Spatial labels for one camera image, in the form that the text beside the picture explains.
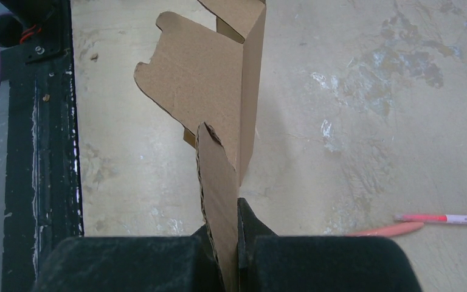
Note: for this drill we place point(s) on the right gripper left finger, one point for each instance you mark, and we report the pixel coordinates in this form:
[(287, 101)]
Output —
[(180, 263)]

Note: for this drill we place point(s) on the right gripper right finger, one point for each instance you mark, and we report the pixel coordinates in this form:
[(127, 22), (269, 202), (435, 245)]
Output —
[(268, 262)]

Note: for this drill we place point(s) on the brown cardboard box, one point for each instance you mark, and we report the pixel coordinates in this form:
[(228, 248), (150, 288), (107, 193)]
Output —
[(208, 80)]

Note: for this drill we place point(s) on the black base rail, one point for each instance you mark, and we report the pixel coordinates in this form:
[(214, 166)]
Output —
[(43, 201)]

